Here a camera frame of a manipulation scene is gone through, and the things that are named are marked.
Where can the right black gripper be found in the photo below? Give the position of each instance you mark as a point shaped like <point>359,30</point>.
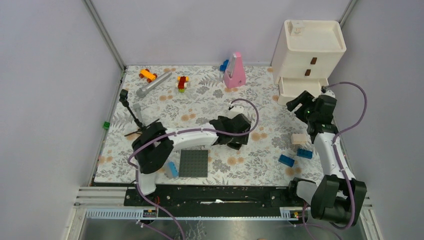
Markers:
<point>305,98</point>

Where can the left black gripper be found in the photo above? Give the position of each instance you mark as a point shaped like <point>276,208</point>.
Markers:
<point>240,139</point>

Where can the cream three-drawer organizer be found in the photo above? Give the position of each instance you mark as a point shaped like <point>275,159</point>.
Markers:
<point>305,62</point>

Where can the white cosmetic box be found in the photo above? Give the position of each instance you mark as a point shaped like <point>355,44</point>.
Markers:
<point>296,27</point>

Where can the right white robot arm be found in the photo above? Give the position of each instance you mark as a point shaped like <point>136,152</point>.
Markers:
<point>339,197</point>

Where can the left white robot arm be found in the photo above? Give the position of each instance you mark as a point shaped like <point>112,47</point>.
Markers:
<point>152,149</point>

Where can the cream lego brick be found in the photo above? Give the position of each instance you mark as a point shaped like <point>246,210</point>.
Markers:
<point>298,138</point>

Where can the blue lego brick right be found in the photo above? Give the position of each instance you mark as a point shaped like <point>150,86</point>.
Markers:
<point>303,153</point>

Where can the blue toy brick back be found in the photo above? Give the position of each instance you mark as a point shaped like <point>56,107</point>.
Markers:
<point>224,65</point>

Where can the blue lego brick left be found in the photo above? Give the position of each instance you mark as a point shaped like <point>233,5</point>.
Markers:
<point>288,161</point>

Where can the grey lego baseplate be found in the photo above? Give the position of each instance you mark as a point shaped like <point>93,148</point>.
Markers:
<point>193,163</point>

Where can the red yellow toy figure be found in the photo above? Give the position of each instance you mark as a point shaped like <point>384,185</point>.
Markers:
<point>181,83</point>

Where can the blue grey lego brick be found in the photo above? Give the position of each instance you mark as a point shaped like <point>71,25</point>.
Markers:
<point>171,170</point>

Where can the grey microphone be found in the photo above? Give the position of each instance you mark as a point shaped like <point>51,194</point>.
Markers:
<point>143,91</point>

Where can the orange toy car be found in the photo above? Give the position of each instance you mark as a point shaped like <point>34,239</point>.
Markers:
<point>146,74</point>

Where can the black mini tripod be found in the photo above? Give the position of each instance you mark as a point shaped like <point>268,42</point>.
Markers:
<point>141,127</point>

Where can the green clip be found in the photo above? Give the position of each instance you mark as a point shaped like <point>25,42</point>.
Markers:
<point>106,125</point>

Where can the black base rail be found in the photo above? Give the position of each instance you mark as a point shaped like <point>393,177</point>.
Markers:
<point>217,201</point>

